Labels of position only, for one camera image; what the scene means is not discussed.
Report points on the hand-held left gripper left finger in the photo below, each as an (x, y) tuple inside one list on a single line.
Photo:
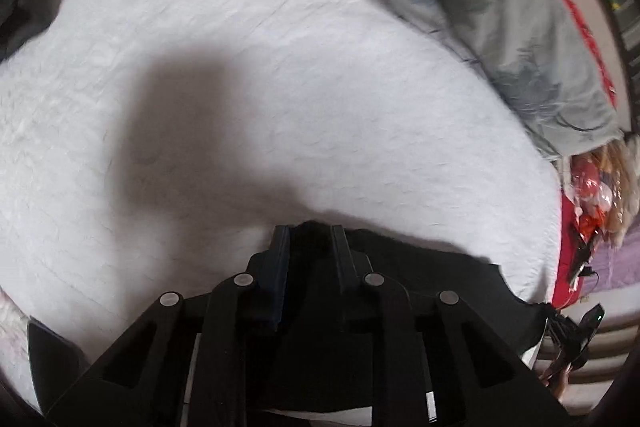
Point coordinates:
[(280, 267)]

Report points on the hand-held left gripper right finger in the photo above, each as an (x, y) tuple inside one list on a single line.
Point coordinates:
[(339, 267)]

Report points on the black pants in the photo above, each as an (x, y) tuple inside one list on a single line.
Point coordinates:
[(450, 272)]

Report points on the black stick tool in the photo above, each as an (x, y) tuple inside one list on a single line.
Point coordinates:
[(582, 257)]

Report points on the purple cloth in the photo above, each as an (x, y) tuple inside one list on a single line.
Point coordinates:
[(620, 264)]

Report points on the plush toy in plastic bag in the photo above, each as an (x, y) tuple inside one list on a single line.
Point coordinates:
[(592, 197)]

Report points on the white quilted bed cover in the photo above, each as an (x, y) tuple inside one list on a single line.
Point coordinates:
[(250, 57)]

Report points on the grey floral pillow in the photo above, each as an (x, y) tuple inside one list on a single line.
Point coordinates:
[(475, 7)]

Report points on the dark railing headboard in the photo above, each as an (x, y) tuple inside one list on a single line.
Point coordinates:
[(625, 7)]

